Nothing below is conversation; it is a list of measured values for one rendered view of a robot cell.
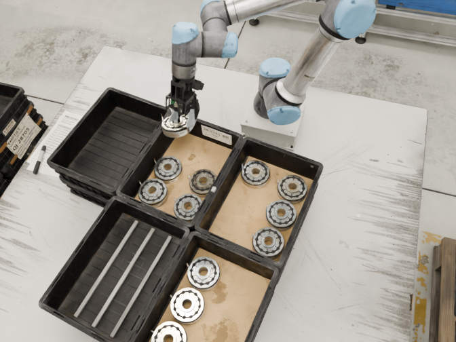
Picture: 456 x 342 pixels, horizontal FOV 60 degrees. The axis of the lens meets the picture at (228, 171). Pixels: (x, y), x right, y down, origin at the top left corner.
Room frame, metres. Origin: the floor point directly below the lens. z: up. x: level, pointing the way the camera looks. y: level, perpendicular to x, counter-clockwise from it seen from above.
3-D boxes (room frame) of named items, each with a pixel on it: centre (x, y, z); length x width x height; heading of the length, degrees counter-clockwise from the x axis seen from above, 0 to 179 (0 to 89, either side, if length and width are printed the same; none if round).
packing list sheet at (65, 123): (1.05, 0.70, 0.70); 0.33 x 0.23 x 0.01; 158
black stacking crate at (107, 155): (0.90, 0.42, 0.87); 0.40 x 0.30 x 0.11; 150
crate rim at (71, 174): (0.90, 0.42, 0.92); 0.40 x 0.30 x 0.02; 150
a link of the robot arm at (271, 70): (1.08, -0.21, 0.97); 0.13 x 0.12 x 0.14; 4
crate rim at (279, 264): (0.60, -0.10, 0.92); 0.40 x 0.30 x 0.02; 150
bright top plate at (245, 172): (0.73, -0.10, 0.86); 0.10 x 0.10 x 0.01
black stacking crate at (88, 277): (0.40, 0.36, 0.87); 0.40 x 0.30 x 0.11; 150
